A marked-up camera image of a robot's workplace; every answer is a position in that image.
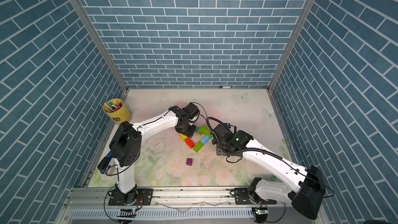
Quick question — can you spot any red block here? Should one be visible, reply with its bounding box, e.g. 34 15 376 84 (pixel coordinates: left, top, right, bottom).
184 138 195 149

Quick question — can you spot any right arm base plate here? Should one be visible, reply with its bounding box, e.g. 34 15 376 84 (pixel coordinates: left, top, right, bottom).
230 188 277 205

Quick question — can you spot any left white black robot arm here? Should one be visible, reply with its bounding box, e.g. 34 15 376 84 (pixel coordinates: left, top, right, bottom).
109 103 200 205

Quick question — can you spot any green block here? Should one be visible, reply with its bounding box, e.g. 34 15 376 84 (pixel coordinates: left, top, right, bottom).
203 129 212 139
192 142 204 153
197 125 208 135

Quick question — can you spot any yellow pen cup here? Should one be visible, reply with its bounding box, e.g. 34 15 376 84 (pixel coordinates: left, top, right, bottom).
103 99 131 124

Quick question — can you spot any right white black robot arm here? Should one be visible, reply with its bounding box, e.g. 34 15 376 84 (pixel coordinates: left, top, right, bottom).
206 117 326 220

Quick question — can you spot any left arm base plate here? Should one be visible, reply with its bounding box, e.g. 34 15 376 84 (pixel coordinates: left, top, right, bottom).
107 187 153 207

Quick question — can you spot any yellow block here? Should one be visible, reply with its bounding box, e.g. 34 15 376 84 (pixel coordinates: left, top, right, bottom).
179 133 188 141

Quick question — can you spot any aluminium front rail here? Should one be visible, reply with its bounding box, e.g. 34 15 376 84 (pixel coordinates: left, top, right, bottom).
55 187 328 224

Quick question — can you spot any purple cube block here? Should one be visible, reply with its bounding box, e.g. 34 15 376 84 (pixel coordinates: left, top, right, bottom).
186 158 193 166

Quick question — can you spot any light blue block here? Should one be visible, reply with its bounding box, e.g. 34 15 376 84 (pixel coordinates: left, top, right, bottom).
200 135 210 145

